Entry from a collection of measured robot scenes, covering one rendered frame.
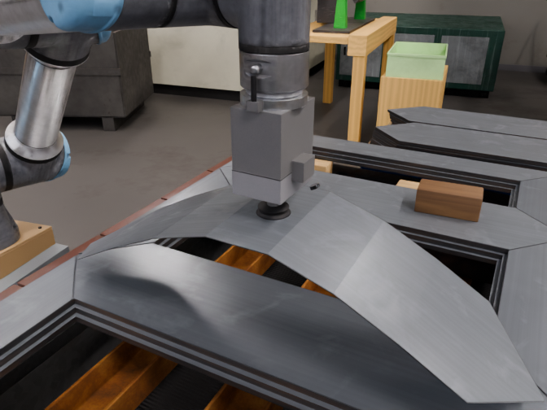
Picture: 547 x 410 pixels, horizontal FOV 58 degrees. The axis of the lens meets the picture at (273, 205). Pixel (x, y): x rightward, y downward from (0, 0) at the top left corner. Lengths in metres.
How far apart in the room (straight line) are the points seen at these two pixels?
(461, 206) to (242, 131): 0.57
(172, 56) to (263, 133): 4.93
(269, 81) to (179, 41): 4.86
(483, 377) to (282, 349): 0.24
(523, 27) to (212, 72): 4.12
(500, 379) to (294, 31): 0.42
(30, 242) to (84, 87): 3.24
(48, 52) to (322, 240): 0.58
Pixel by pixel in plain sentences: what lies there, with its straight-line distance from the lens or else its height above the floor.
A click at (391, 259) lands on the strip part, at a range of 0.61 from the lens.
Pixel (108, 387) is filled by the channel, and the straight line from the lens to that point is 0.88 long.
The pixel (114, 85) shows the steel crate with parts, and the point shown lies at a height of 0.39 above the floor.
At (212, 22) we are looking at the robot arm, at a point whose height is 1.23.
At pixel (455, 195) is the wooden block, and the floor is 0.89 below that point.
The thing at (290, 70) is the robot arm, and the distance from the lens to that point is 0.52.
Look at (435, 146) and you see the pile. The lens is 1.39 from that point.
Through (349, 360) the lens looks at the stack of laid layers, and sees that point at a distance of 0.65.
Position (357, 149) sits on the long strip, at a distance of 1.34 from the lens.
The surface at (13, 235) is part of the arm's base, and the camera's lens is 1.22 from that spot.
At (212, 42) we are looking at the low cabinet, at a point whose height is 0.57.
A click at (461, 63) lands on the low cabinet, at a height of 0.35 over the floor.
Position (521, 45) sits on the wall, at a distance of 7.42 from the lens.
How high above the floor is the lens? 1.29
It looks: 26 degrees down
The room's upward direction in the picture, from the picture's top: straight up
